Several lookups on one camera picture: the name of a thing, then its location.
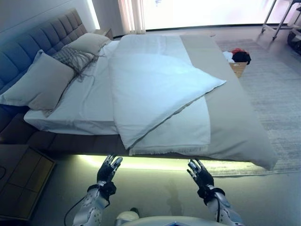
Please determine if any robot left black hand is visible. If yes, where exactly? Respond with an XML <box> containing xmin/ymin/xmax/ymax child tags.
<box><xmin>97</xmin><ymin>154</ymin><xmax>123</xmax><ymax>184</ymax></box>

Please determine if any robot right black hand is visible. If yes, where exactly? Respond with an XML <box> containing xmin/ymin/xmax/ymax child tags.
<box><xmin>187</xmin><ymin>159</ymin><xmax>215</xmax><ymax>189</ymax></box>

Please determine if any white duvet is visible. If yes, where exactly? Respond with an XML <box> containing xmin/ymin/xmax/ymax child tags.
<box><xmin>108</xmin><ymin>35</ymin><xmax>227</xmax><ymax>150</ymax></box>

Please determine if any under-bed light strip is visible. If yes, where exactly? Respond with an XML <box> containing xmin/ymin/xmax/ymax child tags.
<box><xmin>72</xmin><ymin>154</ymin><xmax>259</xmax><ymax>171</ymax></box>

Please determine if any smooth beige bed runner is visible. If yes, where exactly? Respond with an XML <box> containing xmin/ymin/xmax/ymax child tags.
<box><xmin>180</xmin><ymin>34</ymin><xmax>278</xmax><ymax>171</ymax></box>

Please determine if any white fitted bed sheet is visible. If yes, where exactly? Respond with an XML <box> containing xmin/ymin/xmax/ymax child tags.
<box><xmin>23</xmin><ymin>40</ymin><xmax>123</xmax><ymax>136</ymax></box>

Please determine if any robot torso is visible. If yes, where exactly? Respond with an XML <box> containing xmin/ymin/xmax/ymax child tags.
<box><xmin>115</xmin><ymin>207</ymin><xmax>236</xmax><ymax>226</ymax></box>

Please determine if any wooden nightstand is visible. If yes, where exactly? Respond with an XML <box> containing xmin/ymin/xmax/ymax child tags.
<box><xmin>0</xmin><ymin>144</ymin><xmax>57</xmax><ymax>221</ymax></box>
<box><xmin>94</xmin><ymin>28</ymin><xmax>114</xmax><ymax>40</ymax></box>

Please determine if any grey floor rug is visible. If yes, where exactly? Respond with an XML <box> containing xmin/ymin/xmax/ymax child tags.
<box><xmin>211</xmin><ymin>39</ymin><xmax>301</xmax><ymax>177</ymax></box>

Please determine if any large beige pillow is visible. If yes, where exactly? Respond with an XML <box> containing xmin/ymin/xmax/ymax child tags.
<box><xmin>63</xmin><ymin>32</ymin><xmax>111</xmax><ymax>55</ymax></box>
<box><xmin>0</xmin><ymin>49</ymin><xmax>75</xmax><ymax>111</ymax></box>

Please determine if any patterned fringed cushion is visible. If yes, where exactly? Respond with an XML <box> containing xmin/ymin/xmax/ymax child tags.
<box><xmin>52</xmin><ymin>46</ymin><xmax>101</xmax><ymax>82</ymax></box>

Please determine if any white garment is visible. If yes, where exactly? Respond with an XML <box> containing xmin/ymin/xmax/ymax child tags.
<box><xmin>222</xmin><ymin>50</ymin><xmax>235</xmax><ymax>64</ymax></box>

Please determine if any black garment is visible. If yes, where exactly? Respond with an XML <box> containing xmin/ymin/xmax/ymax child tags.
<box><xmin>231</xmin><ymin>51</ymin><xmax>252</xmax><ymax>65</ymax></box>

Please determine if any brown tufted headboard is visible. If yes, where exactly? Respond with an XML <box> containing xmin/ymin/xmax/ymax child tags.
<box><xmin>0</xmin><ymin>8</ymin><xmax>87</xmax><ymax>95</ymax></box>

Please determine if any sheer pale curtain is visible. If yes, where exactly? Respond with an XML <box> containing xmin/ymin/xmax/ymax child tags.
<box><xmin>117</xmin><ymin>0</ymin><xmax>147</xmax><ymax>37</ymax></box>

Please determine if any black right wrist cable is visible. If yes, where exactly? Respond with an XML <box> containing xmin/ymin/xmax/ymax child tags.
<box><xmin>215</xmin><ymin>197</ymin><xmax>223</xmax><ymax>223</ymax></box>

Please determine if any brown upholstered bed frame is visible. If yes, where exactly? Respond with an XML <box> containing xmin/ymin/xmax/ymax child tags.
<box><xmin>0</xmin><ymin>105</ymin><xmax>132</xmax><ymax>157</ymax></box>

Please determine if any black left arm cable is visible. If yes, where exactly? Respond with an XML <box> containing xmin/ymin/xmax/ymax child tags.
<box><xmin>64</xmin><ymin>197</ymin><xmax>88</xmax><ymax>221</ymax></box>

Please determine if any metal frame stand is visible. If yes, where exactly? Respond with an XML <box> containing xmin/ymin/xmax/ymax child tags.
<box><xmin>260</xmin><ymin>0</ymin><xmax>301</xmax><ymax>41</ymax></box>

